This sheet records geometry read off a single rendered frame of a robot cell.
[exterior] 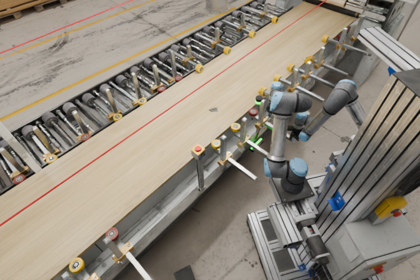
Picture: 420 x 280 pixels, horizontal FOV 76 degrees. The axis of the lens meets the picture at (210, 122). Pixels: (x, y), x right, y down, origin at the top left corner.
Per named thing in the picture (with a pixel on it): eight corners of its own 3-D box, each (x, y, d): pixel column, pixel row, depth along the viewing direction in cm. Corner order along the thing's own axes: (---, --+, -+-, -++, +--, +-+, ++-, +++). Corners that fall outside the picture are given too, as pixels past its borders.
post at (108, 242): (130, 264, 188) (110, 239, 152) (126, 267, 186) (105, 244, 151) (127, 260, 190) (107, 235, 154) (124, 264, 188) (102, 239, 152)
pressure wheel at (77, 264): (74, 269, 171) (66, 264, 162) (85, 259, 174) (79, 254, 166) (79, 279, 167) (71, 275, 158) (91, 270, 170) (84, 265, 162)
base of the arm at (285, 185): (307, 191, 177) (311, 183, 170) (285, 196, 175) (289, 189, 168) (297, 172, 187) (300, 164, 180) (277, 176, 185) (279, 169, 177)
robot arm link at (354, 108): (365, 155, 185) (326, 92, 173) (371, 142, 193) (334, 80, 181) (384, 154, 176) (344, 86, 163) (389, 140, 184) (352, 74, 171)
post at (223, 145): (225, 171, 235) (227, 136, 199) (222, 174, 233) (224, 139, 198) (222, 169, 237) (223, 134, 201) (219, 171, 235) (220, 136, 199)
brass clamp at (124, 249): (135, 249, 179) (133, 247, 175) (117, 265, 172) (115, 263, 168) (129, 242, 182) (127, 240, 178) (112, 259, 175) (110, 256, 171)
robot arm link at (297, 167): (305, 185, 169) (310, 174, 159) (284, 182, 170) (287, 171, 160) (304, 169, 177) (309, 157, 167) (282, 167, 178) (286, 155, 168)
